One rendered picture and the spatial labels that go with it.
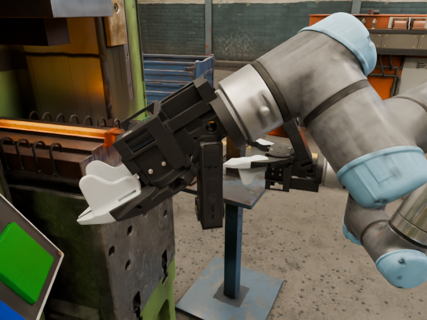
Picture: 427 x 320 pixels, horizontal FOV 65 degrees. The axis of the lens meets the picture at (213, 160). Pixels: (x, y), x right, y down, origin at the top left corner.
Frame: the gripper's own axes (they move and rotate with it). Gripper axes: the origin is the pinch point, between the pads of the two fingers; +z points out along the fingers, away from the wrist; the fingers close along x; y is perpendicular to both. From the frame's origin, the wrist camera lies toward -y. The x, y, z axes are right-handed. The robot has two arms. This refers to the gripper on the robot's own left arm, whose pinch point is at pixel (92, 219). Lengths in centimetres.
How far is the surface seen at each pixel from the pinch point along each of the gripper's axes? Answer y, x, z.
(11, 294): -0.8, 4.3, 10.4
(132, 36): 13, -91, -7
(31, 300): -3.0, 3.8, 9.9
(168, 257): -51, -58, 21
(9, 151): 7, -44, 28
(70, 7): 23.7, -39.7, -4.8
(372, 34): -109, -295, -191
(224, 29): -95, -807, -133
